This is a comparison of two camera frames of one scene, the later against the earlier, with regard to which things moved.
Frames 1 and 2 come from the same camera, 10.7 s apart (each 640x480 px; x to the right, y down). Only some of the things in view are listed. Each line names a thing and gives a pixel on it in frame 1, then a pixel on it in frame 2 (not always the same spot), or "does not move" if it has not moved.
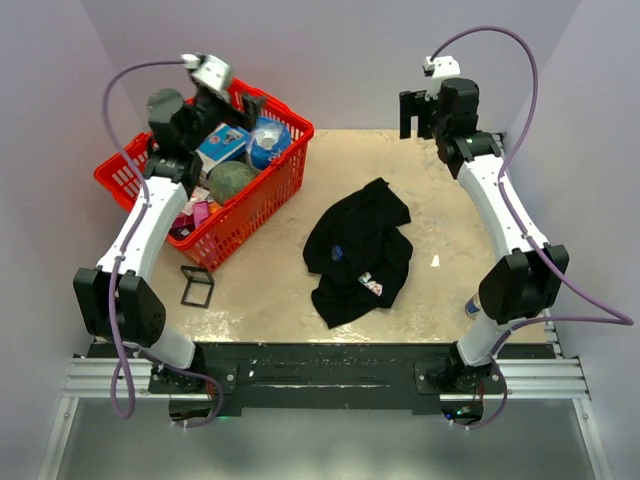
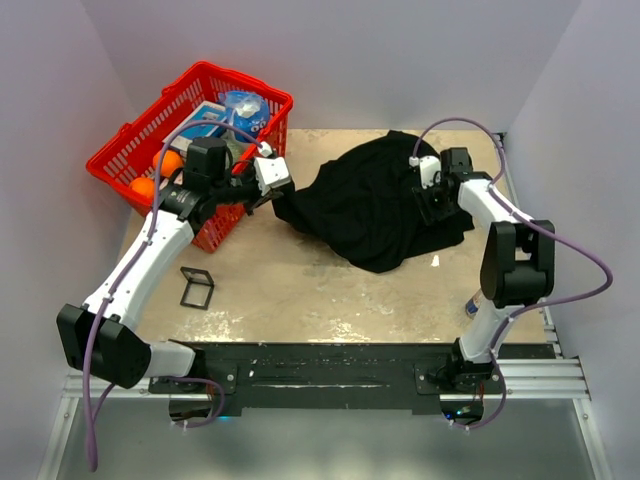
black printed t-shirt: x=360 y=251 -> x=360 y=201
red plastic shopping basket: x=231 y=228 -> x=197 y=145
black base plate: x=330 y=375 does not move
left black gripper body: x=211 y=113 -> x=241 y=189
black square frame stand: x=198 y=288 does not move
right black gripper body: x=416 y=102 -> x=432 y=204
